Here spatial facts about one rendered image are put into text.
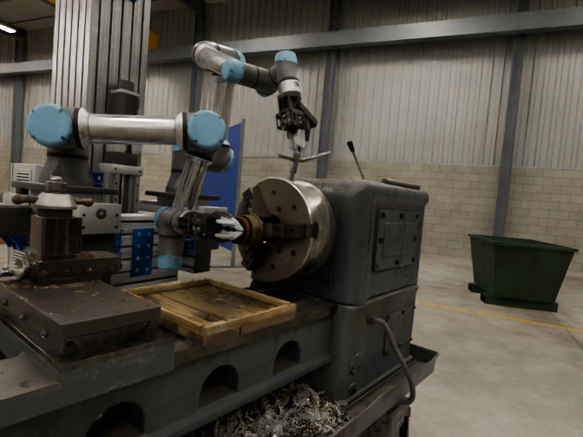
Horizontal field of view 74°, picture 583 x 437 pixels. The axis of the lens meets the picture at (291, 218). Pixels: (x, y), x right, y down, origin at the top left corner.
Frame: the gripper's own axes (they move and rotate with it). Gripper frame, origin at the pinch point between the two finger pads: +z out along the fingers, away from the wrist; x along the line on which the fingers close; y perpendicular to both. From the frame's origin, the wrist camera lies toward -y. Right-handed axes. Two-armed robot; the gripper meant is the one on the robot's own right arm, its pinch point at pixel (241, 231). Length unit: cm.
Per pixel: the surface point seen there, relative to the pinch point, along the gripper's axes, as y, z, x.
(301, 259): -15.2, 9.2, -7.4
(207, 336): 20.8, 15.0, -19.9
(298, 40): -799, -686, 470
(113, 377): 43, 21, -20
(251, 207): -8.9, -6.3, 6.0
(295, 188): -15.1, 4.9, 12.6
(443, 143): -985, -304, 189
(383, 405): -42, 26, -53
